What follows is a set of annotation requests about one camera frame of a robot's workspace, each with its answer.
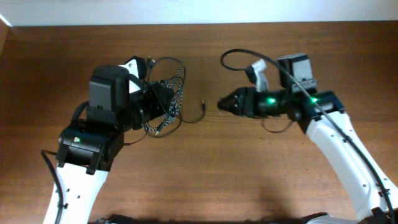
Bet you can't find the black and white braided cable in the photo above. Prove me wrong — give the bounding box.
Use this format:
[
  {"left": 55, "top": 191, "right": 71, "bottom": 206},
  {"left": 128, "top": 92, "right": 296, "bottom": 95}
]
[{"left": 142, "top": 67, "right": 185, "bottom": 135}]

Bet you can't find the thin black cable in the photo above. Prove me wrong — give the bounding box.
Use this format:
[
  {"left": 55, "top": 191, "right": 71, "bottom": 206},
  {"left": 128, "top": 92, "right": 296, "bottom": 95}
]
[{"left": 123, "top": 55, "right": 206, "bottom": 146}]

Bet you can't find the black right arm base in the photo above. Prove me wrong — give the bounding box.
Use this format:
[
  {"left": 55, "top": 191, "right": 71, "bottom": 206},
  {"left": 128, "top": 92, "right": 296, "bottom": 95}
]
[{"left": 302, "top": 212, "right": 358, "bottom": 224}]

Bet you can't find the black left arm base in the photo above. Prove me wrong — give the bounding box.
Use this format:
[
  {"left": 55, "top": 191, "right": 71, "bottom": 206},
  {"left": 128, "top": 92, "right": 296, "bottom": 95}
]
[{"left": 90, "top": 214, "right": 145, "bottom": 224}]

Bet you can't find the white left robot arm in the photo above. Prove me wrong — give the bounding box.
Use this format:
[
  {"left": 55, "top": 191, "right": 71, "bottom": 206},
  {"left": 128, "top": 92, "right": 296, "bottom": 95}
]
[{"left": 44, "top": 65, "right": 175, "bottom": 223}]

